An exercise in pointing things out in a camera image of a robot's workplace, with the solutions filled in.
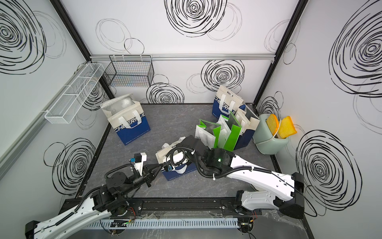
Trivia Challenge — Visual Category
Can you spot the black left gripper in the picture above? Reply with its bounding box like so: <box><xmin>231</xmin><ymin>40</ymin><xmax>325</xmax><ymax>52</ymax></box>
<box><xmin>119</xmin><ymin>163</ymin><xmax>163</xmax><ymax>198</ymax></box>

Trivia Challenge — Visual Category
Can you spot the green white bag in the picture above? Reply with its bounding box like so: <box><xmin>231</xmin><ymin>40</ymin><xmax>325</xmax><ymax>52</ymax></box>
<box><xmin>195</xmin><ymin>119</ymin><xmax>221</xmax><ymax>149</ymax></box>
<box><xmin>217</xmin><ymin>113</ymin><xmax>242</xmax><ymax>151</ymax></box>

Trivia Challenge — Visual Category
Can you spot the blue beige bag first row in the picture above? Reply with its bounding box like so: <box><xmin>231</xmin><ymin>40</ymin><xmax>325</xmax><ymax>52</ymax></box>
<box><xmin>100</xmin><ymin>93</ymin><xmax>150</xmax><ymax>145</ymax></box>

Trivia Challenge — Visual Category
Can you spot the blue beige bag back row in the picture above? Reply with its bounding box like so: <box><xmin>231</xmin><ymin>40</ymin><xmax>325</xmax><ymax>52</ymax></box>
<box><xmin>212</xmin><ymin>86</ymin><xmax>246</xmax><ymax>118</ymax></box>

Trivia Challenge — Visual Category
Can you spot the blue beige takeout bag front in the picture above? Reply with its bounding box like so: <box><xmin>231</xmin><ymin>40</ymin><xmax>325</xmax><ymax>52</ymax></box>
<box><xmin>234</xmin><ymin>105</ymin><xmax>260</xmax><ymax>150</ymax></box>

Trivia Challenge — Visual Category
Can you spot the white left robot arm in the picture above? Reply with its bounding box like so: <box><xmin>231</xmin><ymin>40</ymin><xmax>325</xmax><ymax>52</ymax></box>
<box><xmin>25</xmin><ymin>163</ymin><xmax>163</xmax><ymax>239</ymax></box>

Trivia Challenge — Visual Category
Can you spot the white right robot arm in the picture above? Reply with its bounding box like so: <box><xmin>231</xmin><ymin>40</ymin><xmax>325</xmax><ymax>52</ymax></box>
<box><xmin>164</xmin><ymin>135</ymin><xmax>305</xmax><ymax>219</ymax></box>

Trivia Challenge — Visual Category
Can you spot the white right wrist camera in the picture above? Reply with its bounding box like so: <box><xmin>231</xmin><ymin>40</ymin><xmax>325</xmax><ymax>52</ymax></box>
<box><xmin>162</xmin><ymin>161</ymin><xmax>174</xmax><ymax>172</ymax></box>

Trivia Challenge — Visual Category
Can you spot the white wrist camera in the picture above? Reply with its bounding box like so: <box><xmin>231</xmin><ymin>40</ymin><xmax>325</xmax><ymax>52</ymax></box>
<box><xmin>130</xmin><ymin>152</ymin><xmax>147</xmax><ymax>176</ymax></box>
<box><xmin>162</xmin><ymin>161</ymin><xmax>174</xmax><ymax>172</ymax></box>

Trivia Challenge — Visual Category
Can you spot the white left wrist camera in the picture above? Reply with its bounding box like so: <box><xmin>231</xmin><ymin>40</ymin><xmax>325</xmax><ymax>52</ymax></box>
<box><xmin>130</xmin><ymin>152</ymin><xmax>147</xmax><ymax>176</ymax></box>

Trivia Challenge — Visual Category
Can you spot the grey slotted cable duct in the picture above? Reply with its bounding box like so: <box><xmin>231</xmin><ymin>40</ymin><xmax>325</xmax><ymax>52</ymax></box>
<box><xmin>85</xmin><ymin>218</ymin><xmax>240</xmax><ymax>231</ymax></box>

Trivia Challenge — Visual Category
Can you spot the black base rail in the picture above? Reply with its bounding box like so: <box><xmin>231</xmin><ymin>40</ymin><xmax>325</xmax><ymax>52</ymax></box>
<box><xmin>59</xmin><ymin>197</ymin><xmax>260</xmax><ymax>217</ymax></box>

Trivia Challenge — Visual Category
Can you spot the black wire basket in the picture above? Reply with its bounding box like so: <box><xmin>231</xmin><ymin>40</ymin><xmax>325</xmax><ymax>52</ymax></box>
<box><xmin>104</xmin><ymin>55</ymin><xmax>154</xmax><ymax>88</ymax></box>

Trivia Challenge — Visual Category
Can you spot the aluminium wall rail back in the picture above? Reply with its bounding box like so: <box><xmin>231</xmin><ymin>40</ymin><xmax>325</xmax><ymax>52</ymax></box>
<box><xmin>90</xmin><ymin>53</ymin><xmax>275</xmax><ymax>62</ymax></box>

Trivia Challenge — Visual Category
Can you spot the aluminium wall rail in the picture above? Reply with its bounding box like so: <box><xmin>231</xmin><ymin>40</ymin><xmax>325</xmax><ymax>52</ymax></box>
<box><xmin>90</xmin><ymin>53</ymin><xmax>275</xmax><ymax>62</ymax></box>
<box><xmin>1</xmin><ymin>60</ymin><xmax>90</xmax><ymax>180</ymax></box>

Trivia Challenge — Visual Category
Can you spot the white wire shelf basket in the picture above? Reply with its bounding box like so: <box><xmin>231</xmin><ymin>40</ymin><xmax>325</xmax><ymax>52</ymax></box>
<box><xmin>44</xmin><ymin>63</ymin><xmax>104</xmax><ymax>124</ymax></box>

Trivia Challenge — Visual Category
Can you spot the aluminium wall rail left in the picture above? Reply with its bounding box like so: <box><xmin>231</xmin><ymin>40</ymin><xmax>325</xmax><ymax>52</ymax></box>
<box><xmin>1</xmin><ymin>60</ymin><xmax>90</xmax><ymax>180</ymax></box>

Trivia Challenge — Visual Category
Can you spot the black corner frame post left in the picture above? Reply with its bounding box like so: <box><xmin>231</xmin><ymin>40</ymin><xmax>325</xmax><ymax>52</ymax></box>
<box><xmin>49</xmin><ymin>0</ymin><xmax>120</xmax><ymax>108</ymax></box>

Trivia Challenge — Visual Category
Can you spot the black corner frame post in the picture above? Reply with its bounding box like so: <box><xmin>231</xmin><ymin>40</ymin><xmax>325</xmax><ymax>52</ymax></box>
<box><xmin>49</xmin><ymin>0</ymin><xmax>120</xmax><ymax>108</ymax></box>
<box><xmin>253</xmin><ymin>0</ymin><xmax>308</xmax><ymax>108</ymax></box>

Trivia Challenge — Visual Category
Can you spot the black corner frame post right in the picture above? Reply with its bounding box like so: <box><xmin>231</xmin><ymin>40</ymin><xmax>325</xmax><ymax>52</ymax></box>
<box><xmin>253</xmin><ymin>0</ymin><xmax>308</xmax><ymax>108</ymax></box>

